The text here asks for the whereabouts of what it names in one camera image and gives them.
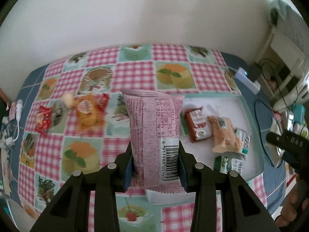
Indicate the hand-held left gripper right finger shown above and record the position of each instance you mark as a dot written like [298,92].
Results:
[184,178]

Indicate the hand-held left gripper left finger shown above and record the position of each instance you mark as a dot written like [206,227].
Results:
[128,176]

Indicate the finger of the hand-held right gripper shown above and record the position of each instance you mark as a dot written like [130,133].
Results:
[287,142]

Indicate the small green cracker packet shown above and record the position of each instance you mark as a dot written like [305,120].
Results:
[244,140]

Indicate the large green snack packet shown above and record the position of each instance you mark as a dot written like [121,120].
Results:
[228,164]

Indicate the round biscuit packet green ends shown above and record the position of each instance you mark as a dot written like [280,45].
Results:
[184,128]

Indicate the pink snack packet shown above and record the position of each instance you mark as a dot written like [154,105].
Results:
[152,130]

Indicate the brown snack packet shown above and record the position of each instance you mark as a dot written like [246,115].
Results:
[196,123]

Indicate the orange bread packet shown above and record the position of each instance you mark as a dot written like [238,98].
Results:
[222,135]

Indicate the white tray with teal rim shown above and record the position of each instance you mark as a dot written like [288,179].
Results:
[224,104]

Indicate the pale round snack packet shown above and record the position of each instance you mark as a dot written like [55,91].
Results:
[68,100]

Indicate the person's right hand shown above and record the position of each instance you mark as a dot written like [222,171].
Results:
[289,210]

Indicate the white power strip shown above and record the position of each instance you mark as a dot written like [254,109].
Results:
[247,79]

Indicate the orange cake clear packet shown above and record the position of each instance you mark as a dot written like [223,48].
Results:
[88,112]

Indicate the black power adapter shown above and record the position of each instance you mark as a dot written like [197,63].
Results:
[256,71]

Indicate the white cabinet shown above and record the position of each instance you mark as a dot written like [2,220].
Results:
[287,46]

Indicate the small red snack packet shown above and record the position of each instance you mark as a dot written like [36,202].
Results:
[43,119]

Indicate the pink checked cake-print tablecloth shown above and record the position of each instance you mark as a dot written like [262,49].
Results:
[135,72]

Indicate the green cloth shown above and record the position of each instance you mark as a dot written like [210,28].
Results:
[277,8]

